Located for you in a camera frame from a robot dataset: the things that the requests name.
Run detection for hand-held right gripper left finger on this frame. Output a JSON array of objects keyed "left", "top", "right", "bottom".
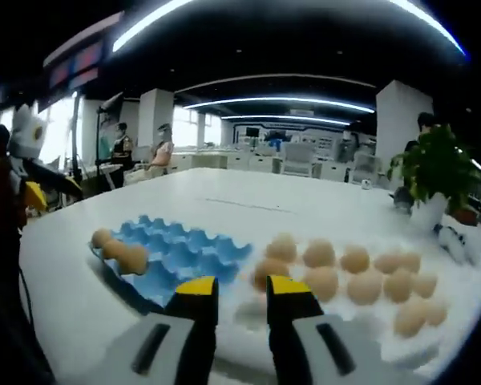
[{"left": 98, "top": 274, "right": 220, "bottom": 385}]

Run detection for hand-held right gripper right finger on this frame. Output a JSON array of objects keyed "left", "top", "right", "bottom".
[{"left": 265, "top": 274, "right": 390, "bottom": 385}]

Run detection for group of brown eggs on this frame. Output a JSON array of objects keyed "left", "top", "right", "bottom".
[
  {"left": 252, "top": 232, "right": 449, "bottom": 338},
  {"left": 91, "top": 228, "right": 150, "bottom": 277}
]

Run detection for blue egg tray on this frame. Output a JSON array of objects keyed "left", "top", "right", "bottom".
[{"left": 88, "top": 215, "right": 253, "bottom": 316}]

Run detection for white foam egg holder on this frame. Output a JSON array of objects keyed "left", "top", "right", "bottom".
[{"left": 220, "top": 232, "right": 472, "bottom": 372}]

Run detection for black light stand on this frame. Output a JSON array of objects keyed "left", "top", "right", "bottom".
[{"left": 95, "top": 91, "right": 125, "bottom": 189}]

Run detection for hanging display screen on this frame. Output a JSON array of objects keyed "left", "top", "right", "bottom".
[{"left": 38, "top": 11, "right": 125, "bottom": 111}]

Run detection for person's black shirt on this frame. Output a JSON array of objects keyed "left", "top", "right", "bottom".
[{"left": 0, "top": 224, "right": 53, "bottom": 385}]

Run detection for white table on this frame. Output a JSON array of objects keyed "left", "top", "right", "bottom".
[{"left": 18, "top": 167, "right": 481, "bottom": 385}]

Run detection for long ceiling light strip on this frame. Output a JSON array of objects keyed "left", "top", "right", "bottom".
[
  {"left": 111, "top": 0, "right": 467, "bottom": 56},
  {"left": 220, "top": 114, "right": 350, "bottom": 126},
  {"left": 184, "top": 95, "right": 376, "bottom": 114}
]

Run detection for white and blue plush toy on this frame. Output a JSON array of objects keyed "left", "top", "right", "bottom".
[{"left": 432, "top": 222, "right": 481, "bottom": 265}]

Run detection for grey toy figure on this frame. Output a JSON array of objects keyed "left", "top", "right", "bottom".
[{"left": 388, "top": 186, "right": 416, "bottom": 216}]

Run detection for white mesh office chair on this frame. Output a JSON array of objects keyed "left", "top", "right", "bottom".
[
  {"left": 352, "top": 154, "right": 380, "bottom": 184},
  {"left": 282, "top": 142, "right": 313, "bottom": 176}
]

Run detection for row of white cabinets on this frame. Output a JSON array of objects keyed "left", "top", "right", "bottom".
[{"left": 172, "top": 150, "right": 354, "bottom": 180}]

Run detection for small brown pot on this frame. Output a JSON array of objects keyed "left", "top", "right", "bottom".
[{"left": 451, "top": 206, "right": 480, "bottom": 226}]

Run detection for green plant in white pot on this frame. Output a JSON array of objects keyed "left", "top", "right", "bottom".
[{"left": 386, "top": 123, "right": 481, "bottom": 232}]

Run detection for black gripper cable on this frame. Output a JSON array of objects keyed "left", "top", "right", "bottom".
[{"left": 18, "top": 264, "right": 36, "bottom": 328}]

